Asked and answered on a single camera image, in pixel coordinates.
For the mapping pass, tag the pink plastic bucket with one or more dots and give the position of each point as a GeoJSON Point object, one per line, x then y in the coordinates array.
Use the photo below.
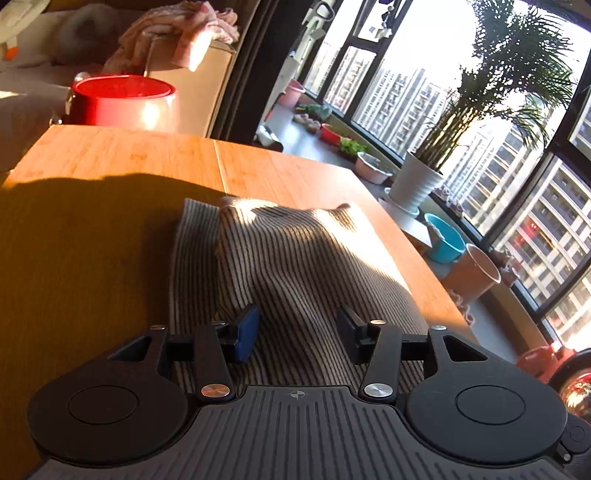
{"type": "Point", "coordinates": [472, 275]}

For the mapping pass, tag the blue plastic basin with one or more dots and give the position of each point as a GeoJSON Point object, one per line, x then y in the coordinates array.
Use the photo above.
{"type": "Point", "coordinates": [448, 245]}

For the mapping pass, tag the dark curtain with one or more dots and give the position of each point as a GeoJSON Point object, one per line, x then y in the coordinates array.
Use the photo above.
{"type": "Point", "coordinates": [267, 30]}

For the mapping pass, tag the red bowl on floor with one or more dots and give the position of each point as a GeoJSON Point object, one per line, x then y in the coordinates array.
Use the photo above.
{"type": "Point", "coordinates": [329, 136]}

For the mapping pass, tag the red round storage container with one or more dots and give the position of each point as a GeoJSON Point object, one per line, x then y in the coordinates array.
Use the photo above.
{"type": "Point", "coordinates": [123, 101]}

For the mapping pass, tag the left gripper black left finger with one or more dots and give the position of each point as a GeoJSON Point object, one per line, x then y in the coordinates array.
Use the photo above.
{"type": "Point", "coordinates": [218, 345]}

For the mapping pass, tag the white upright vacuum cleaner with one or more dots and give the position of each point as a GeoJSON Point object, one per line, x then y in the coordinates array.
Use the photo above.
{"type": "Point", "coordinates": [314, 26]}

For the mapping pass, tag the white ribbed plant pot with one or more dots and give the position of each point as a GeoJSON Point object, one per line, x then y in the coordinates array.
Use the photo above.
{"type": "Point", "coordinates": [414, 182]}

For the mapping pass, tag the small pink basin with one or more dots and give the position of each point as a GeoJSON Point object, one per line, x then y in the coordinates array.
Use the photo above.
{"type": "Point", "coordinates": [291, 94]}

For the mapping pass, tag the white goose plush toy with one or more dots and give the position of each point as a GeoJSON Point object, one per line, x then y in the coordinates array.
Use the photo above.
{"type": "Point", "coordinates": [16, 16]}

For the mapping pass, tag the grey round cushion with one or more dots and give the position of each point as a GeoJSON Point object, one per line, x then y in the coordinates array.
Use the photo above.
{"type": "Point", "coordinates": [89, 35]}

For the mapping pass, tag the pink clothes pile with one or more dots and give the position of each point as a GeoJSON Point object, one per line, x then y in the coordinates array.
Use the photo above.
{"type": "Point", "coordinates": [194, 25]}

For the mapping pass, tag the green palm plant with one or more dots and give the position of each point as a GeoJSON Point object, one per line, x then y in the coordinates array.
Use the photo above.
{"type": "Point", "coordinates": [519, 74]}

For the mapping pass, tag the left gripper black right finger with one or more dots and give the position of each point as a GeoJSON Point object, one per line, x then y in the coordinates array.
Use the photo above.
{"type": "Point", "coordinates": [376, 344]}

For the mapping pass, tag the beige sofa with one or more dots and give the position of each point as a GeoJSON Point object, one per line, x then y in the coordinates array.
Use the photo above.
{"type": "Point", "coordinates": [161, 70]}

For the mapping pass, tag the brown striped knit sweater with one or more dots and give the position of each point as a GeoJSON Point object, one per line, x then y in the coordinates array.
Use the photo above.
{"type": "Point", "coordinates": [299, 267]}

